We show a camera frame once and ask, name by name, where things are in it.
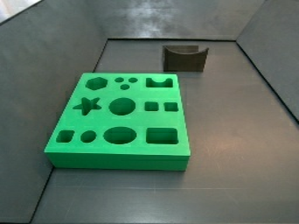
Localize black curved support bracket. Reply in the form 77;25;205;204
163;45;209;72

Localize green shape-sorter fixture block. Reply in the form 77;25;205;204
44;73;191;171

